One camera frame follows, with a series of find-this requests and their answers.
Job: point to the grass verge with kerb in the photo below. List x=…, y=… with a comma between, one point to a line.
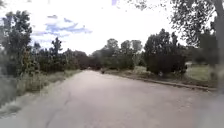
x=196, y=75

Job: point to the dark hedge bush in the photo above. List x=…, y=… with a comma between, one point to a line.
x=166, y=63

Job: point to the grass verge with weeds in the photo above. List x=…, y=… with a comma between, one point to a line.
x=30, y=81

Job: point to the grey asphalt path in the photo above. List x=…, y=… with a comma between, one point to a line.
x=100, y=103

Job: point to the row of trees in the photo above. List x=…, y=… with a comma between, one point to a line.
x=110, y=55

